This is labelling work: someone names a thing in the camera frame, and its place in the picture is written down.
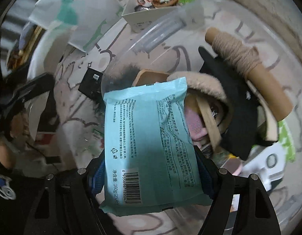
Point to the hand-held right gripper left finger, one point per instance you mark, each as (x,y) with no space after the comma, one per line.
(98,176)

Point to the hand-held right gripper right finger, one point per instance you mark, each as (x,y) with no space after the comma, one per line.
(204,176)

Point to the teal wipes packet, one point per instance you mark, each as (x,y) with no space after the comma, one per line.
(151,151)

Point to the beige yarn spool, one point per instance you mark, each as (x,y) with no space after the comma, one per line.
(263,83)

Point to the clear plastic storage container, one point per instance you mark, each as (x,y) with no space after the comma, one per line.
(160,33)

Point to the wooden stick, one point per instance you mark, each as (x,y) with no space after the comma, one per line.
(209,124)

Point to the pink comb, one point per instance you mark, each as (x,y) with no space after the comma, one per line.
(195,124)

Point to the flat black box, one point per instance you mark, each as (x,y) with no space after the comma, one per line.
(89,83)

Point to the black fabric piece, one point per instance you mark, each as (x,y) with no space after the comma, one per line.
(241,117)

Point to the beige plush item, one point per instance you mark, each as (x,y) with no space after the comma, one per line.
(204,83)

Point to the brown wooden hoop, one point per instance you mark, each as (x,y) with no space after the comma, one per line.
(151,76)

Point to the white tote bag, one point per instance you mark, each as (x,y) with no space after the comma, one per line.
(92,2)

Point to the white cardboard box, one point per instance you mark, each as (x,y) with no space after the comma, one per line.
(151,17)

